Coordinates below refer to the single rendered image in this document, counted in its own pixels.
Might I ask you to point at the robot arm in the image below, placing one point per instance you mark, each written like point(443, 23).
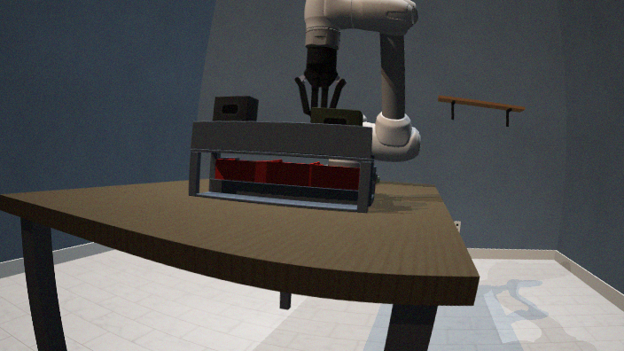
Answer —
point(393, 138)

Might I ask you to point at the grey metal shelf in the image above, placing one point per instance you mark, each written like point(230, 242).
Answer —
point(294, 139)

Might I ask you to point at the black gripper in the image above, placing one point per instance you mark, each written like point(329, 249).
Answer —
point(320, 72)

